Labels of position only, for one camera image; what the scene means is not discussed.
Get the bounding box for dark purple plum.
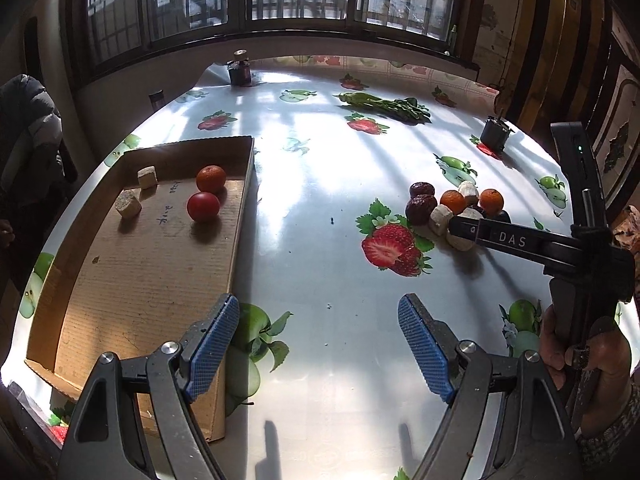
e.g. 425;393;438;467
492;210;511;223

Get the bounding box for seated man in dark jacket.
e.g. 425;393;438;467
1;74;74;252

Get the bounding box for beige corn cake chunk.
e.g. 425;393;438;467
428;204;454;236

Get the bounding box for orange tangerine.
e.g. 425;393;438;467
439;190;468;214
478;188;504;217
195;165;227;194

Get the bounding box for beige corn cake back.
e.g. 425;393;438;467
137;166;157;190

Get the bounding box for black cup with stick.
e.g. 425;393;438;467
480;116;512;154

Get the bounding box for green leafy vegetables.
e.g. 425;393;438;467
335;91;431;125

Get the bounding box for large beige corn cake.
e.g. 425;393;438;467
446;207;483;252

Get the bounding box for dark glass jar with lid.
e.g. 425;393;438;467
227;49;252;87

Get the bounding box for person's right hand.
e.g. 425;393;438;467
539;306;631;438

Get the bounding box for dark red jujube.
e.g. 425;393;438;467
409;182;435;198
405;194;438;226

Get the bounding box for tall beige corn cake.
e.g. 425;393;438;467
458;181;480;207

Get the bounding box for cardboard box tray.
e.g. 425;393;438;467
25;134;256;443

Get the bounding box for red tomato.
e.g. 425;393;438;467
186;192;220;223

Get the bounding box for orange tangerine at tray back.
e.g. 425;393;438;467
195;165;227;194

